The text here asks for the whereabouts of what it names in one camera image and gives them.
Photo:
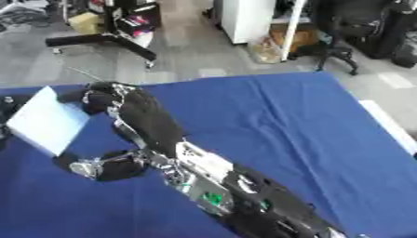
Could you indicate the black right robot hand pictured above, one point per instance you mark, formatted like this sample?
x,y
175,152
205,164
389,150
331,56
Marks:
x,y
149,124

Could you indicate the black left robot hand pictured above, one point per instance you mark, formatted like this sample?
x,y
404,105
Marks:
x,y
6,108

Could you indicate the pale blue block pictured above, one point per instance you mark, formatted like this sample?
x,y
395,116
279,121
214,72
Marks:
x,y
46,121

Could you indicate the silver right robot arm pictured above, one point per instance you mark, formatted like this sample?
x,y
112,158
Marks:
x,y
217,182

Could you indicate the yellow box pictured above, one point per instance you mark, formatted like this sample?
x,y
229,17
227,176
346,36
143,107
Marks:
x,y
84,22

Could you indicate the tan cardboard box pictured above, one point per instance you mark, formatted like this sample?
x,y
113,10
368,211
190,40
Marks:
x,y
301,37

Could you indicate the black wheeled stand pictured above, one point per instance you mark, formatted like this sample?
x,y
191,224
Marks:
x,y
116,38

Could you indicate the clear plastic bag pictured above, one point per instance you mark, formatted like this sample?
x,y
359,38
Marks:
x,y
266,49

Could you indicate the white cabinet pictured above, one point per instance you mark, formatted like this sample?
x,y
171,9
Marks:
x,y
244,18

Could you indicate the black office chair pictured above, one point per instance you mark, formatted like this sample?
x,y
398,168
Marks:
x,y
339,28

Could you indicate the black bag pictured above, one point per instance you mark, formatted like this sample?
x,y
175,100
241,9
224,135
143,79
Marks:
x,y
402,34

